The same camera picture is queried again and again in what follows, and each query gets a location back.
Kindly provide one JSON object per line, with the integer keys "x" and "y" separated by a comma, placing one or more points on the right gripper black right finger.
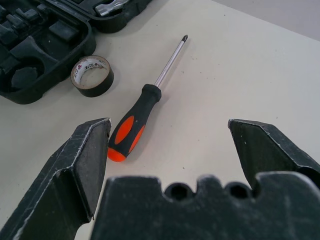
{"x": 262, "y": 150}

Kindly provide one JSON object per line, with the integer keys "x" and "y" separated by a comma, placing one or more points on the black electrical tape roll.
{"x": 100, "y": 87}

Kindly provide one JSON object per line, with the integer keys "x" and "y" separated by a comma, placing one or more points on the black tool case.
{"x": 50, "y": 50}

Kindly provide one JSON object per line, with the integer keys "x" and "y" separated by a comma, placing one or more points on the black orange phillips screwdriver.
{"x": 140, "y": 120}

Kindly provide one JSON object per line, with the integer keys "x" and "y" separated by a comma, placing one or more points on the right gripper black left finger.
{"x": 50, "y": 187}

